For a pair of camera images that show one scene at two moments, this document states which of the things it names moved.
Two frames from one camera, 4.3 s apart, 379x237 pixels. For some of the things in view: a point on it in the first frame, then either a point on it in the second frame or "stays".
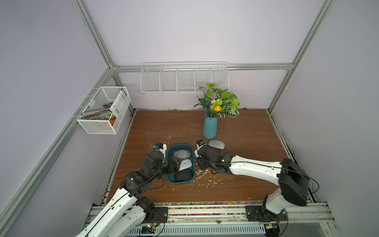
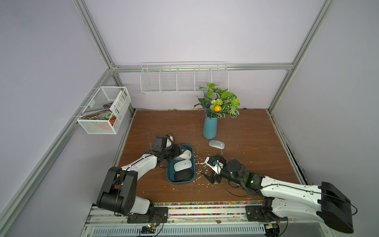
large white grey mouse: (183, 154) stays
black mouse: (183, 175) stays
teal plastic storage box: (170, 178) stays
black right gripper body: (201, 163) -> (224, 174)
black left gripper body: (172, 166) -> (172, 152)
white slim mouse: (185, 164) stays
